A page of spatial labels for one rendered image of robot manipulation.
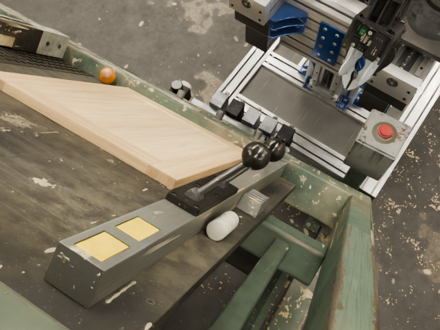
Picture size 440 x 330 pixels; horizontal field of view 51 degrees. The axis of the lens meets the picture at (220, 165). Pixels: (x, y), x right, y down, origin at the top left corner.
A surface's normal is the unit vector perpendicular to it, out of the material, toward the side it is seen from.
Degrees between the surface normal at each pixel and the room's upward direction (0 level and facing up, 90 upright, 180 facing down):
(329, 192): 31
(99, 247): 59
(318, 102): 0
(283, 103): 0
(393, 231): 0
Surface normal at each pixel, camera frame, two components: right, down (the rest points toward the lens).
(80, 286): -0.29, 0.10
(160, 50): -0.04, -0.37
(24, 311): 0.43, -0.88
